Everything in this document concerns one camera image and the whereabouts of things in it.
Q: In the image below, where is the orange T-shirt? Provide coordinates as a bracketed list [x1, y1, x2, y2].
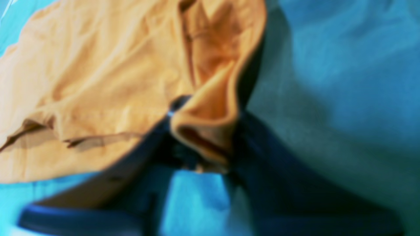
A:
[1, 0, 267, 184]

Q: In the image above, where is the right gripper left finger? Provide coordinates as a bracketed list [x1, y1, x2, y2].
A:
[18, 95, 190, 236]

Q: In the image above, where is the green table cloth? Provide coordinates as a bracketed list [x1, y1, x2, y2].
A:
[1, 0, 420, 236]

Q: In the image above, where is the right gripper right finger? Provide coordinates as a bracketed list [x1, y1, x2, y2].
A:
[231, 112, 404, 236]

